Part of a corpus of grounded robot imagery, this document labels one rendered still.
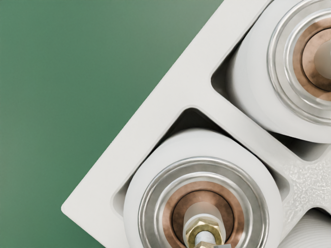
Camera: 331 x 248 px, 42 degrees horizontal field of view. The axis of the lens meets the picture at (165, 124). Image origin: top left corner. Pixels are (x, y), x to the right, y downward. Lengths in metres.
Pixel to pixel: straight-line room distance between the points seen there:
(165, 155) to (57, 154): 0.29
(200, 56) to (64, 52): 0.24
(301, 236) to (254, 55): 0.15
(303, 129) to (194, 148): 0.06
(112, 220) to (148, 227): 0.08
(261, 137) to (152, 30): 0.23
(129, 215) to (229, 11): 0.16
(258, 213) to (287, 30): 0.10
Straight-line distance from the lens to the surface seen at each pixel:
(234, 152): 0.26
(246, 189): 0.25
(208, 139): 0.26
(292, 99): 0.25
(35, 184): 0.54
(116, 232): 0.34
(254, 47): 0.26
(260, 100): 0.26
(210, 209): 0.24
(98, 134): 0.51
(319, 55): 0.25
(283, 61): 0.25
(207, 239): 0.21
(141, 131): 0.32
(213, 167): 0.25
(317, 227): 0.36
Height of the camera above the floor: 0.50
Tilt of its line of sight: 86 degrees down
